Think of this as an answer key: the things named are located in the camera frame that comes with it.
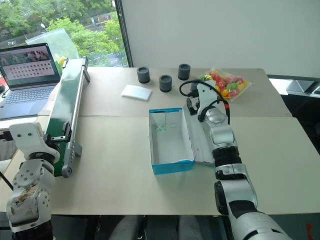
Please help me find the blue white box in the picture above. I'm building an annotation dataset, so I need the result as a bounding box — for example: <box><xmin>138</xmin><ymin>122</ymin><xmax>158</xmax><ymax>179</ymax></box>
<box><xmin>148</xmin><ymin>106</ymin><xmax>216</xmax><ymax>176</ymax></box>

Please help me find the black window frame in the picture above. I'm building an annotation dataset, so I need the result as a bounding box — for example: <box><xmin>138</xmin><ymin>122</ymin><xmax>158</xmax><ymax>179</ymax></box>
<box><xmin>114</xmin><ymin>0</ymin><xmax>134</xmax><ymax>68</ymax></box>

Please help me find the green conveyor belt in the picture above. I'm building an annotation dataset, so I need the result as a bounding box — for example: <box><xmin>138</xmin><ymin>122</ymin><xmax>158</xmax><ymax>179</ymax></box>
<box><xmin>44</xmin><ymin>56</ymin><xmax>91</xmax><ymax>179</ymax></box>

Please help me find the grey open laptop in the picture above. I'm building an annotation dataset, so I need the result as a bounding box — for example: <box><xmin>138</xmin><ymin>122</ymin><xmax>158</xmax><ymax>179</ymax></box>
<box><xmin>0</xmin><ymin>42</ymin><xmax>62</xmax><ymax>121</ymax></box>

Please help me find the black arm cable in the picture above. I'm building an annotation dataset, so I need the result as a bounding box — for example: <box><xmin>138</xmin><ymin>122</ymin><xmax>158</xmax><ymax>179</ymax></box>
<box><xmin>0</xmin><ymin>170</ymin><xmax>14</xmax><ymax>192</ymax></box>
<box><xmin>178</xmin><ymin>79</ymin><xmax>231</xmax><ymax>124</ymax></box>

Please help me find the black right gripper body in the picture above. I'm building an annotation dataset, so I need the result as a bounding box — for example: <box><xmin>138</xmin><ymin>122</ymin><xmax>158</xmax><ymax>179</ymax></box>
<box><xmin>186</xmin><ymin>96</ymin><xmax>201</xmax><ymax>116</ymax></box>

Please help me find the bagged colourful toy fruit plate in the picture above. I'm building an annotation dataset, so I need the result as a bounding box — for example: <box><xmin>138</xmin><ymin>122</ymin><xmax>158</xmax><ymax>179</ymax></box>
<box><xmin>198</xmin><ymin>66</ymin><xmax>253</xmax><ymax>103</ymax></box>

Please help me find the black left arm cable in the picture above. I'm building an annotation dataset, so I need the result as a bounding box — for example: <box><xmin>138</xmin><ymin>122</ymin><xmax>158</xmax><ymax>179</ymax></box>
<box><xmin>0</xmin><ymin>170</ymin><xmax>14</xmax><ymax>192</ymax></box>

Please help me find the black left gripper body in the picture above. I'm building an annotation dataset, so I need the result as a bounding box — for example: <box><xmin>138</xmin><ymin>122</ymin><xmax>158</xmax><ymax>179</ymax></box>
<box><xmin>43</xmin><ymin>134</ymin><xmax>62</xmax><ymax>154</ymax></box>

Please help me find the clear plastic sheet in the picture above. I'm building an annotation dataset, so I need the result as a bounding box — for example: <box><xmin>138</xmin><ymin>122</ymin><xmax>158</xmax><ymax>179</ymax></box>
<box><xmin>24</xmin><ymin>27</ymin><xmax>81</xmax><ymax>61</ymax></box>

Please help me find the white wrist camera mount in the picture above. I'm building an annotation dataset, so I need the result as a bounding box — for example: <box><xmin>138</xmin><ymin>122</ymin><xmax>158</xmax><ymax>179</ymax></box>
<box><xmin>195</xmin><ymin>82</ymin><xmax>228</xmax><ymax>119</ymax></box>
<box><xmin>8</xmin><ymin>122</ymin><xmax>61</xmax><ymax>164</ymax></box>

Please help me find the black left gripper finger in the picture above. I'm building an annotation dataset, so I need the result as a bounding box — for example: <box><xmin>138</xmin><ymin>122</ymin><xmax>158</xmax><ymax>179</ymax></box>
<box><xmin>49</xmin><ymin>134</ymin><xmax>73</xmax><ymax>144</ymax></box>
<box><xmin>61</xmin><ymin>121</ymin><xmax>74</xmax><ymax>138</ymax></box>

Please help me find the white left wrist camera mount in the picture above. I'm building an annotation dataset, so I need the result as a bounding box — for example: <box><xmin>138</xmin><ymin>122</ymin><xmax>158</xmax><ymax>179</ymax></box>
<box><xmin>8</xmin><ymin>122</ymin><xmax>61</xmax><ymax>164</ymax></box>

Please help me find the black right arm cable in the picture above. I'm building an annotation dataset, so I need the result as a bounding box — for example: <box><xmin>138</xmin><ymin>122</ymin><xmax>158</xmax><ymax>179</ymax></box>
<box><xmin>178</xmin><ymin>79</ymin><xmax>231</xmax><ymax>124</ymax></box>

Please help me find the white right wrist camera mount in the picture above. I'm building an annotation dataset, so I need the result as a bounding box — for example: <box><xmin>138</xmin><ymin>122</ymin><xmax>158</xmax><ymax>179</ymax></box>
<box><xmin>195</xmin><ymin>82</ymin><xmax>228</xmax><ymax>119</ymax></box>

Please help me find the white foam pad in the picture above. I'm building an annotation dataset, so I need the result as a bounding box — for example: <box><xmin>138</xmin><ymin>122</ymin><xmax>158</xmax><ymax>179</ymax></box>
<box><xmin>120</xmin><ymin>84</ymin><xmax>154</xmax><ymax>102</ymax></box>

